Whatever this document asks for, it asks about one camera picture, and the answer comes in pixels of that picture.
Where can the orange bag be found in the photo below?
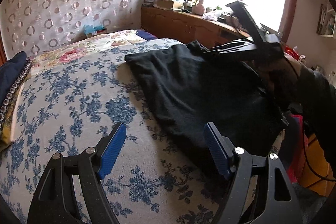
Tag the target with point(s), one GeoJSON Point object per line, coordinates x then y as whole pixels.
{"type": "Point", "coordinates": [317, 161]}

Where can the red bag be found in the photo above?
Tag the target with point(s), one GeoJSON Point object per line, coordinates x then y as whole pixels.
{"type": "Point", "coordinates": [294, 170]}

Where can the patterned folded cloth stack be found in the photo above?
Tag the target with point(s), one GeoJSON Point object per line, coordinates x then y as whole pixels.
{"type": "Point", "coordinates": [9, 107]}

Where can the navy folded cloth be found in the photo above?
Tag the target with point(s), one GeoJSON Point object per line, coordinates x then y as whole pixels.
{"type": "Point", "coordinates": [10, 71]}

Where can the circle patterned sheer curtain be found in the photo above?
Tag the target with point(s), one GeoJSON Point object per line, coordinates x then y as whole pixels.
{"type": "Point", "coordinates": [38, 26]}

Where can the blue floral white bedspread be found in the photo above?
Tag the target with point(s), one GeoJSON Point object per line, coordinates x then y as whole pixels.
{"type": "Point", "coordinates": [71, 107]}

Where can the pink floral blanket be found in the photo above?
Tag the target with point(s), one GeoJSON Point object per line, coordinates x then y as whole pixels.
{"type": "Point", "coordinates": [83, 48]}

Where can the dark blue blanket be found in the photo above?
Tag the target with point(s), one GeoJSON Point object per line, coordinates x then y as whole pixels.
{"type": "Point", "coordinates": [145, 35]}

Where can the black garment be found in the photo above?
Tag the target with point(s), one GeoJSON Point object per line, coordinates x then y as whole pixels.
{"type": "Point", "coordinates": [185, 89]}

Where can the wooden sideboard cabinet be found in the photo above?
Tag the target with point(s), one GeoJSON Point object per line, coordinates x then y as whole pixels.
{"type": "Point", "coordinates": [186, 28]}

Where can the pink ceramic jar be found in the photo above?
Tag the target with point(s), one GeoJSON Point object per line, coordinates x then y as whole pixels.
{"type": "Point", "coordinates": [199, 8]}

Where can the right hand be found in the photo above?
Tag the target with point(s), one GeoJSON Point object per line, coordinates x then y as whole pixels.
{"type": "Point", "coordinates": [281, 76]}

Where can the cardboard box on cabinet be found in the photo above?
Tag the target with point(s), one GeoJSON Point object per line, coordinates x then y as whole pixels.
{"type": "Point", "coordinates": [169, 4]}

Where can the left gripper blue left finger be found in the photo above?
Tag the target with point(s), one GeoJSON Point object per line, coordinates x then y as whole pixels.
{"type": "Point", "coordinates": [108, 149]}

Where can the teal tissue box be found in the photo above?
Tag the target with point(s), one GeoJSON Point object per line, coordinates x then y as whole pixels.
{"type": "Point", "coordinates": [90, 30]}

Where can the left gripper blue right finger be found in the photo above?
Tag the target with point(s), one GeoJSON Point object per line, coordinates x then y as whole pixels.
{"type": "Point", "coordinates": [221, 149]}

